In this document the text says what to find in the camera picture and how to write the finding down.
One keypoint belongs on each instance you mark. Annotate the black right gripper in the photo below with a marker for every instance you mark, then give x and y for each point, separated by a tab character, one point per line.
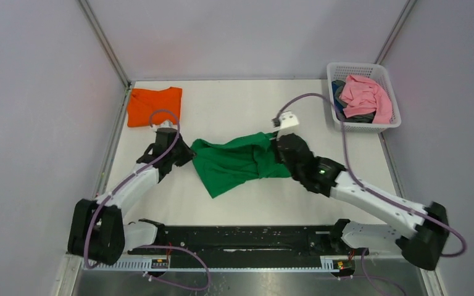
279	157

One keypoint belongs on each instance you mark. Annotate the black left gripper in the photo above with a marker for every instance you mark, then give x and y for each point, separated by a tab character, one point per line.
188	153

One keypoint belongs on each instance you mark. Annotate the green t-shirt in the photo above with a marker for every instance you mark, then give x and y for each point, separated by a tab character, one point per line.
222	167

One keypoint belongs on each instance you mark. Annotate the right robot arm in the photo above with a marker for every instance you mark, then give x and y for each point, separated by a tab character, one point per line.
415	231

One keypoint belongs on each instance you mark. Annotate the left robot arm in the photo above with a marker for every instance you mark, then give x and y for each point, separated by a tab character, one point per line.
98	232

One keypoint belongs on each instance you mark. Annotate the orange folded t-shirt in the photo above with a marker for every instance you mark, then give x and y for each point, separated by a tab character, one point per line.
149	107

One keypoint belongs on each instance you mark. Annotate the blue t-shirt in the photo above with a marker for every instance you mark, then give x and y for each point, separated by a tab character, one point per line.
337	88

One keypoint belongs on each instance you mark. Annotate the dark grey t-shirt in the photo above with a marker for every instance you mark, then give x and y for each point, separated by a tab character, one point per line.
363	118

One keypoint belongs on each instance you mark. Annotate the pink t-shirt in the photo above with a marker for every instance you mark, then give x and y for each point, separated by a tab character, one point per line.
364	95

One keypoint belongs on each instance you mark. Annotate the white plastic laundry basket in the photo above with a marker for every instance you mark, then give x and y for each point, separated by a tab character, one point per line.
340	71

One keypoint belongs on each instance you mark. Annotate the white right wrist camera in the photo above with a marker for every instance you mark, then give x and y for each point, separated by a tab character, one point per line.
286	123

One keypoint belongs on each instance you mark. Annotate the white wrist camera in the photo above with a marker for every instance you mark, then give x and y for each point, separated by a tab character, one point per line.
164	124
286	123

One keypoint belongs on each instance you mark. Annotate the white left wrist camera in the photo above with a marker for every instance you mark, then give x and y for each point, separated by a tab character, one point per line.
164	124

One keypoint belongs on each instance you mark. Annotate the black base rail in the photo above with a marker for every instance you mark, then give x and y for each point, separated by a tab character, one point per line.
243	247

